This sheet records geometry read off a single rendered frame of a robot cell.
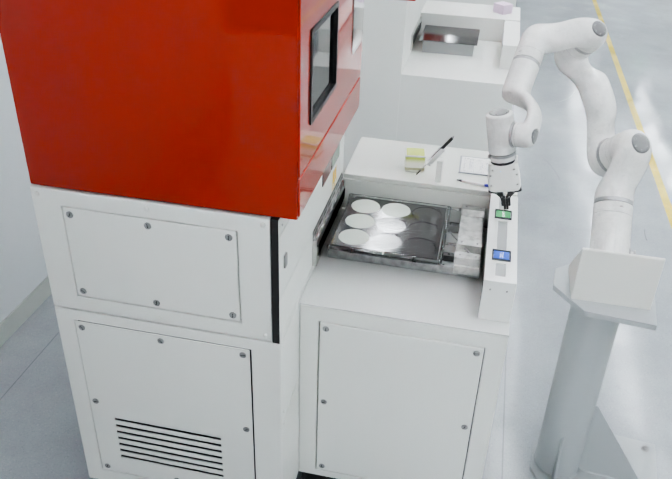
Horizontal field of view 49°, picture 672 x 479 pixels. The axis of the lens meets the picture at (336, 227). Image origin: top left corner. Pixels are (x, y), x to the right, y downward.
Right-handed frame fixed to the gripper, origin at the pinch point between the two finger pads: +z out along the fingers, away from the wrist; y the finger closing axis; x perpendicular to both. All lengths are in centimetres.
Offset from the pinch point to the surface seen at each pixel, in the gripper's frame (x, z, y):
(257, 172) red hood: -66, -46, -55
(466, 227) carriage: 2.5, 10.2, -14.0
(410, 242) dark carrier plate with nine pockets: -15.5, 4.7, -30.4
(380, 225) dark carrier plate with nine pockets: -7.3, 2.5, -41.4
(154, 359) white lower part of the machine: -66, 12, -102
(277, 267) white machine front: -66, -19, -56
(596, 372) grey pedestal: -20, 55, 26
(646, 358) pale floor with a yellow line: 60, 115, 53
